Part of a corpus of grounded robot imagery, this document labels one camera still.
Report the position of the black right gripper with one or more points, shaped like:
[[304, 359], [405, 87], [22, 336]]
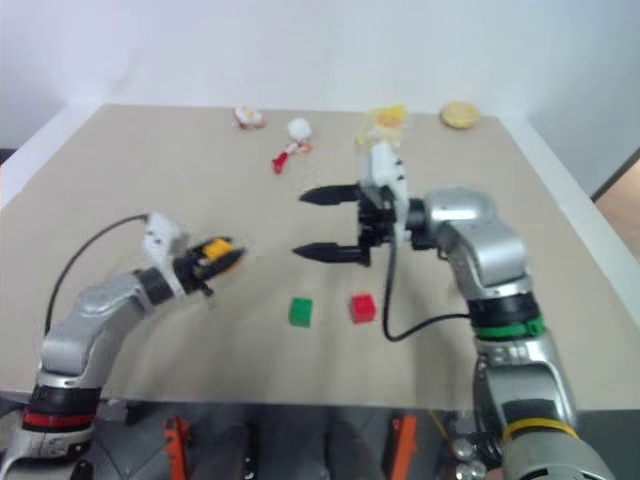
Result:
[[374, 220]]

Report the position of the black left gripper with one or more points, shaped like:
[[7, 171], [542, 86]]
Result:
[[191, 272]]

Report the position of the yellow cube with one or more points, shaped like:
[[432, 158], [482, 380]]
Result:
[[217, 249]]

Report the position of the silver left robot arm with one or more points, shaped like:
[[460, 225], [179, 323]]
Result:
[[87, 307]]

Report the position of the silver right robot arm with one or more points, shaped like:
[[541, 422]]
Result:
[[482, 240]]

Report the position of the red and white wrapped candy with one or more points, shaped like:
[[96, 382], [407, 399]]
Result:
[[292, 150]]

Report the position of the red cube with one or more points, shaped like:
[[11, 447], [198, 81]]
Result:
[[363, 309]]

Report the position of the green cube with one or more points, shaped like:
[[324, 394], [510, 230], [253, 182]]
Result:
[[301, 312]]

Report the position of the white ball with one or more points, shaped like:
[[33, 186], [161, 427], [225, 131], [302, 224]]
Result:
[[300, 129]]

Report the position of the clear bag with yellow snack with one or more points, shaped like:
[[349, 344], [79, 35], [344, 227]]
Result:
[[385, 124]]

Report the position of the red and white snack packet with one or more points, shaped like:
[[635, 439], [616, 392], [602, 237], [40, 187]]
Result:
[[249, 118]]

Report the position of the round yellow bread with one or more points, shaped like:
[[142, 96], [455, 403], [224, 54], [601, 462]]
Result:
[[460, 115]]

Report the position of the silver round knobs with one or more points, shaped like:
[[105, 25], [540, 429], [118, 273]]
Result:
[[467, 457]]

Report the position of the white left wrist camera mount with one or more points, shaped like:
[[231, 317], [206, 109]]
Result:
[[161, 235]]

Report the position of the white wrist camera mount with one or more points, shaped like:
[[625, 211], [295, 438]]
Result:
[[382, 165], [161, 235]]

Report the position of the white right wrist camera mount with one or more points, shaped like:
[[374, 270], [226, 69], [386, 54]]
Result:
[[382, 165]]

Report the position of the orange bracket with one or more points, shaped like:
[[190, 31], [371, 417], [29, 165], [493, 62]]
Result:
[[404, 445], [177, 445]]

